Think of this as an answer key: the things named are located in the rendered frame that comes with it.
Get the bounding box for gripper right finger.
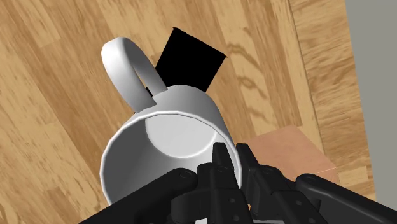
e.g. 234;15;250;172
236;143;397;224

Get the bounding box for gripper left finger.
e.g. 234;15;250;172
79;142;254;224

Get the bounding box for white mug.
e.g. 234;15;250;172
99;36;244;206

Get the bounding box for pinkish brown block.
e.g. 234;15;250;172
244;125;339;187

